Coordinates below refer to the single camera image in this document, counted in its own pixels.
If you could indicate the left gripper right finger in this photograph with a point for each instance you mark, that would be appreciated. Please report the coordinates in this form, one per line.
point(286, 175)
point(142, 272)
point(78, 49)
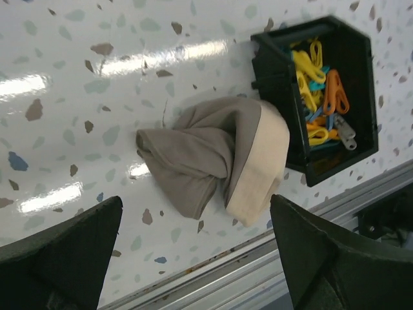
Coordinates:
point(327, 266)

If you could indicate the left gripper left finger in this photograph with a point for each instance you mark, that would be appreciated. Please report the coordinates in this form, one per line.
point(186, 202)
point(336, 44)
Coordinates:
point(64, 266)

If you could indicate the grey underwear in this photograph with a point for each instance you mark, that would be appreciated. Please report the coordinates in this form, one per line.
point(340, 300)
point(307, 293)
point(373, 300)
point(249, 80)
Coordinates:
point(237, 144)

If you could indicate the black clip box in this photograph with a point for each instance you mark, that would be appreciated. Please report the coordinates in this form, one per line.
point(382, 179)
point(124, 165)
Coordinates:
point(319, 76)

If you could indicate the aluminium rail frame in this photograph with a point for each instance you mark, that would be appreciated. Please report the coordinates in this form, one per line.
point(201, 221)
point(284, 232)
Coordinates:
point(250, 276)

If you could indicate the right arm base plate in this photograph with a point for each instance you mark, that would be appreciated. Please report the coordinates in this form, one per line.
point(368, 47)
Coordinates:
point(390, 216)

